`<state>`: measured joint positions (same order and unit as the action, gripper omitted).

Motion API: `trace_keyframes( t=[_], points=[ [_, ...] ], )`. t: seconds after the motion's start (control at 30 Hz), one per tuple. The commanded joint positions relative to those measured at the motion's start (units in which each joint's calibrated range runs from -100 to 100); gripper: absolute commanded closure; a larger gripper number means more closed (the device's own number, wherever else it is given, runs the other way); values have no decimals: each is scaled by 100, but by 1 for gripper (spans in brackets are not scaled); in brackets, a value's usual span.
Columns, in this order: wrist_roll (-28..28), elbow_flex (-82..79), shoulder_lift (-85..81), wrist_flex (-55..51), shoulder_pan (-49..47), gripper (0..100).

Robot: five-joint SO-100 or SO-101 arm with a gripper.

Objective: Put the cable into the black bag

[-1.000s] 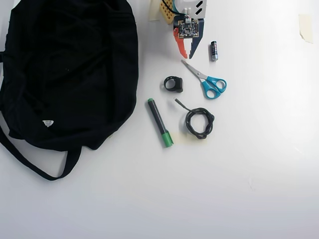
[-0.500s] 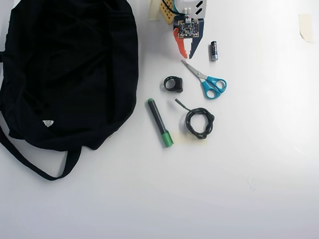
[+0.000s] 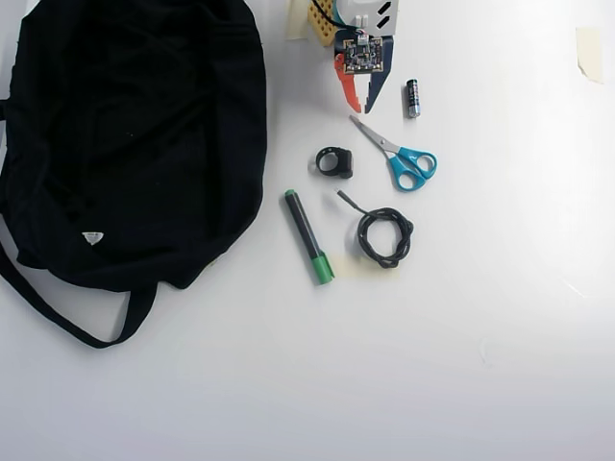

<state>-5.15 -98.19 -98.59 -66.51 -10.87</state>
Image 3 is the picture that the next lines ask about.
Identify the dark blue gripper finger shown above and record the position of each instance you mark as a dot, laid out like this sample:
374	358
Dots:
377	91

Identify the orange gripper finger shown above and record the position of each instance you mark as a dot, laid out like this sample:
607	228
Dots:
347	86

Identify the grey teal yellow robot arm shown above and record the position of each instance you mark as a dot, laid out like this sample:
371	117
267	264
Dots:
370	12

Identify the black fabric bag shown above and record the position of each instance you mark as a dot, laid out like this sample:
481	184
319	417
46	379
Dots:
120	144

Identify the black silver AA battery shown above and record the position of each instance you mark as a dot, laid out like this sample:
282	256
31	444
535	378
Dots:
412	98

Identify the narrow beige masking tape strip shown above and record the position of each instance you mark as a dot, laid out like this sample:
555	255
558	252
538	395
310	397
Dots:
297	21

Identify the black marker with green cap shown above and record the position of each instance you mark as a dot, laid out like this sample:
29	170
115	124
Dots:
302	225

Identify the long beige masking tape strip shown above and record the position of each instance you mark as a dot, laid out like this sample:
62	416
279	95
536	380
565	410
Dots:
343	270

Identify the notched beige masking tape strip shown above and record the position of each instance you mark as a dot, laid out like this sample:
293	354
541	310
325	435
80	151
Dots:
591	53

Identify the square camera circuit board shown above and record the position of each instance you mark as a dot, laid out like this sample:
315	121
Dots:
359	53

